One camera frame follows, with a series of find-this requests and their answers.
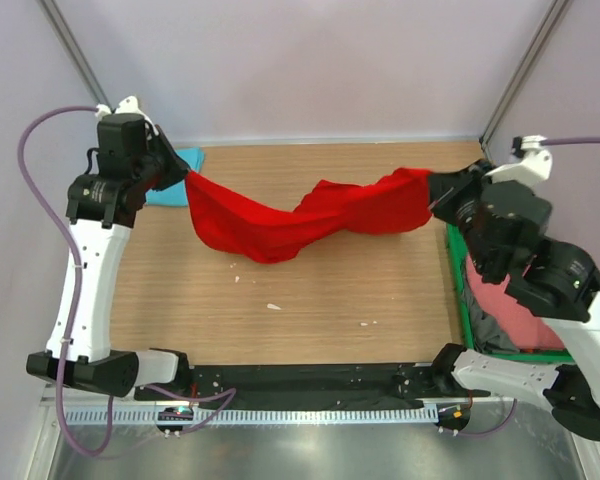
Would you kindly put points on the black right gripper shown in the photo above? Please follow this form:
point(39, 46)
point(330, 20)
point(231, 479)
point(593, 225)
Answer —
point(445, 189)

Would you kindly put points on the grey t-shirt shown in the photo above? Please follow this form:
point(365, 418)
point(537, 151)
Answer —
point(488, 336)

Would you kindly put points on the folded light blue t-shirt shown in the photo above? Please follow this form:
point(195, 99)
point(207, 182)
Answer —
point(175, 196)

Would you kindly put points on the red t-shirt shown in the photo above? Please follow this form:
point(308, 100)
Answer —
point(229, 222)

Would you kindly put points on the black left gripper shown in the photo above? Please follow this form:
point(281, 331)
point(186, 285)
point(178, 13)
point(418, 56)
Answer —
point(176, 166)

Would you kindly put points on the pink t-shirt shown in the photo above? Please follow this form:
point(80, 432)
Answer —
point(526, 331)

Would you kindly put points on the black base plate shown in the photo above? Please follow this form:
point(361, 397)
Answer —
point(352, 387)

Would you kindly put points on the aluminium frame post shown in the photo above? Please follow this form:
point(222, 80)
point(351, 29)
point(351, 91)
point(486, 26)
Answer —
point(70, 45)
point(549, 23)

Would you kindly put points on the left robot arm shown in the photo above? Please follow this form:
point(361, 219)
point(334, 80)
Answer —
point(131, 158)

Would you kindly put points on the green plastic bin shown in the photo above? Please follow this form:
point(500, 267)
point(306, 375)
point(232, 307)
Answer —
point(457, 251)

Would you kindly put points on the right aluminium frame post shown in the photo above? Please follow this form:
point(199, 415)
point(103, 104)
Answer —
point(549, 23)

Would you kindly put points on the white slotted cable duct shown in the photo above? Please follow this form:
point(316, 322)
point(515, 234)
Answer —
point(163, 415)

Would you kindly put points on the left aluminium frame post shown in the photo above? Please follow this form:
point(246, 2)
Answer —
point(70, 45)

